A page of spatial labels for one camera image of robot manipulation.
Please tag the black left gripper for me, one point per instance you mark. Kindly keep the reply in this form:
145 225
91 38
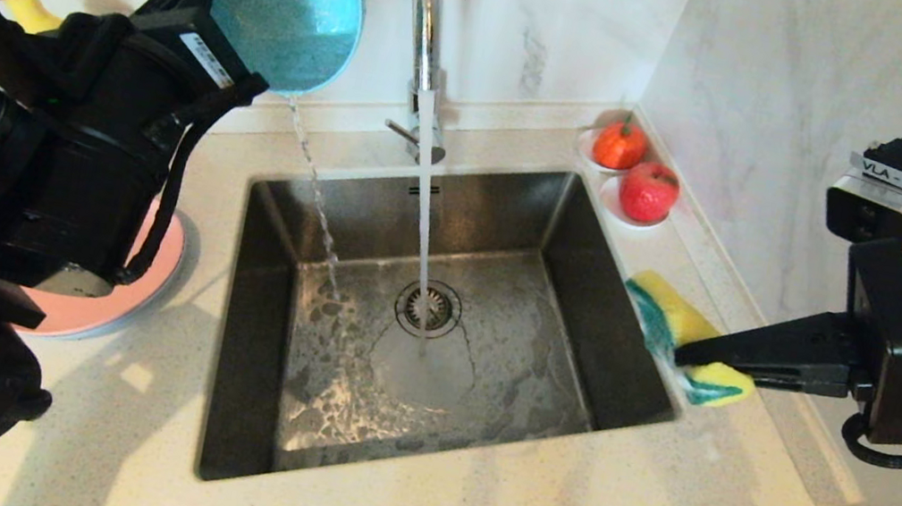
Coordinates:
84 168

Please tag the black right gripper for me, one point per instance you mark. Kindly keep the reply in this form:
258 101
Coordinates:
896 360

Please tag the yellow green sponge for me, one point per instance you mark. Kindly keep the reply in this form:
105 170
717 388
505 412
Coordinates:
677 311

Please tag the orange dish soap bottle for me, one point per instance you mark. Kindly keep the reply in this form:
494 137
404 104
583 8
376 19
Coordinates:
32 15

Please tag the pink plate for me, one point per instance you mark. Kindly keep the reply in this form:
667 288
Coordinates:
162 262

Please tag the stainless steel sink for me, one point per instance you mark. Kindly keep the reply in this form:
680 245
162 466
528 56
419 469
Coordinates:
496 423

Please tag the grey plate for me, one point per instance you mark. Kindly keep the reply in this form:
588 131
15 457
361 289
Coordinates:
190 257

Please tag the chrome faucet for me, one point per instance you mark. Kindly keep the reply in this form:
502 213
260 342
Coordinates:
426 23

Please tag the red toy apple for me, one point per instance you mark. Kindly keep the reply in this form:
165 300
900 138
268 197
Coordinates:
649 191

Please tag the small white dish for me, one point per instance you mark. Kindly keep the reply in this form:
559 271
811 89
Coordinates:
612 209
585 148

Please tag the orange toy pumpkin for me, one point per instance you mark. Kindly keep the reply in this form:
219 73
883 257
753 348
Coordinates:
620 145

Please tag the metal drain strainer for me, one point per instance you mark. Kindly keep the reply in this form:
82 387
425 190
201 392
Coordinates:
442 306

